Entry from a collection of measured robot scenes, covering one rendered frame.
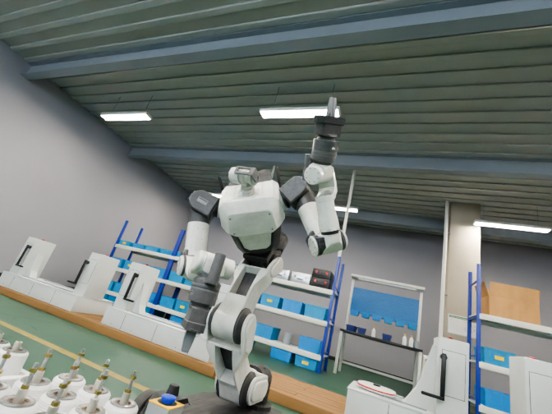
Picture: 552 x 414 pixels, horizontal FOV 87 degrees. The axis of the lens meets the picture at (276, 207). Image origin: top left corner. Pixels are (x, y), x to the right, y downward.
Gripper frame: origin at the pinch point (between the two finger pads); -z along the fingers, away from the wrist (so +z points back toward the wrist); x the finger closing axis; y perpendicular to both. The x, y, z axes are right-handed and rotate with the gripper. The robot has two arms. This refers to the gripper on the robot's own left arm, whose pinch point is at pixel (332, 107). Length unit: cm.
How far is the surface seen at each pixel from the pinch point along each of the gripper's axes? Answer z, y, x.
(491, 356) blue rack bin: 280, 34, -400
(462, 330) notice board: 333, 117, -515
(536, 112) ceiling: -53, 92, -437
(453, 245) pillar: 201, 202, -577
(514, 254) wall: 249, 181, -866
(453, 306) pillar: 303, 147, -524
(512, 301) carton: 213, 48, -453
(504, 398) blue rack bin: 315, 2, -386
